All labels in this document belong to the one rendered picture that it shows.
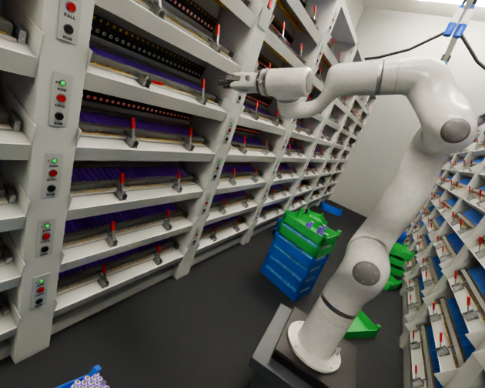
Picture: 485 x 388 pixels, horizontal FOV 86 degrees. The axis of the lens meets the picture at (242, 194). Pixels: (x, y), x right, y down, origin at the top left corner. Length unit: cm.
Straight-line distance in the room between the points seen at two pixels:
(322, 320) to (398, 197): 43
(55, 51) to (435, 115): 86
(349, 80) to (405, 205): 37
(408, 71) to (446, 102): 12
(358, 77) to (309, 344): 81
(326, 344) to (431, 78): 79
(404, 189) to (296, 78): 43
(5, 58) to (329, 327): 103
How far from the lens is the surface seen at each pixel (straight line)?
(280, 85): 87
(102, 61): 87
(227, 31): 130
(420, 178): 81
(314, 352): 99
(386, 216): 82
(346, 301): 88
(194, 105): 103
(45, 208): 86
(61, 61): 76
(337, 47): 261
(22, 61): 74
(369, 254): 77
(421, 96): 82
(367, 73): 83
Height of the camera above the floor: 97
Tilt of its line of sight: 18 degrees down
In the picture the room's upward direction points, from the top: 20 degrees clockwise
